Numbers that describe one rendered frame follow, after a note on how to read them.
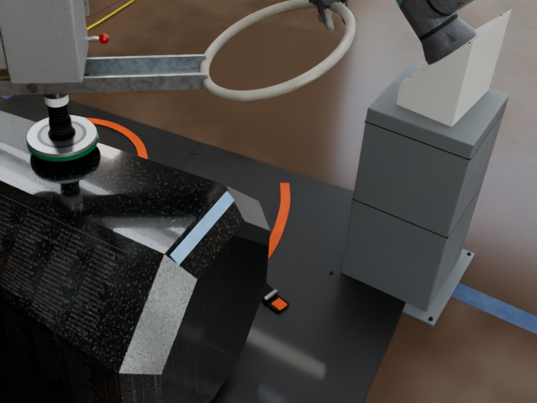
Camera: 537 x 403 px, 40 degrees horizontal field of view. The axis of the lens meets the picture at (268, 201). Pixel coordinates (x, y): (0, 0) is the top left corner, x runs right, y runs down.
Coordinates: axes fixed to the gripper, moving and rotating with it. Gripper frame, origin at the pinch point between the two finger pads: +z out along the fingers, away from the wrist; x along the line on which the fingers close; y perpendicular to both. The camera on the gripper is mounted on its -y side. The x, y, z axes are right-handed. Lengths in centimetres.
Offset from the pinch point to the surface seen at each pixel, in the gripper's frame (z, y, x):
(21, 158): -3, 39, 100
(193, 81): -9.0, 7.6, 48.3
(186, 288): 24, -25, 87
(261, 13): -7.7, 19.9, 14.0
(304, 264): 112, 35, 31
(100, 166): 6, 23, 83
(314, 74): -7.7, -24.0, 26.7
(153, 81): -13, 13, 58
